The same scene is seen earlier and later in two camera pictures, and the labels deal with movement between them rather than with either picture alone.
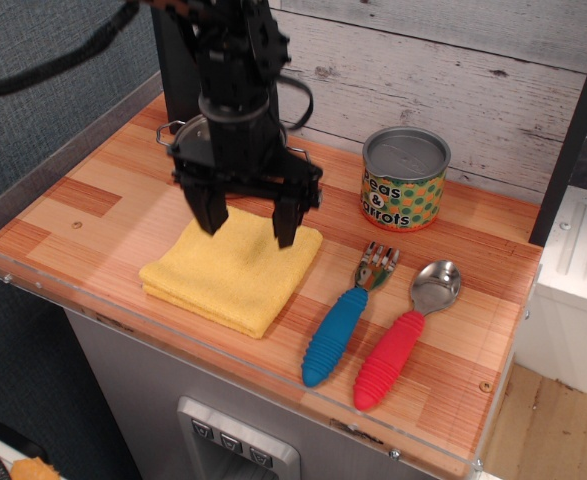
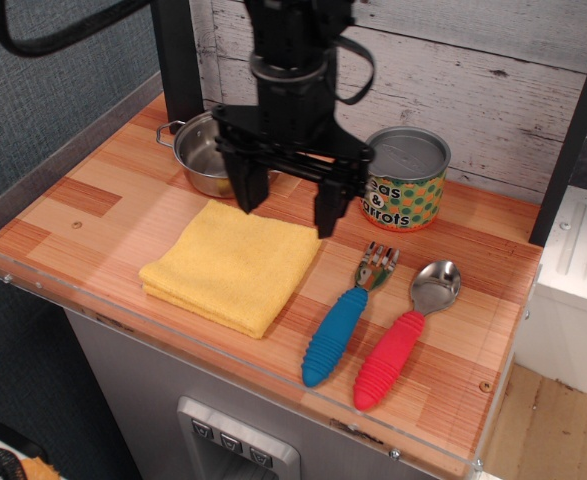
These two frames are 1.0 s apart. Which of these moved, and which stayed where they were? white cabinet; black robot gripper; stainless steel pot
Moved: black robot gripper
Stayed: white cabinet; stainless steel pot
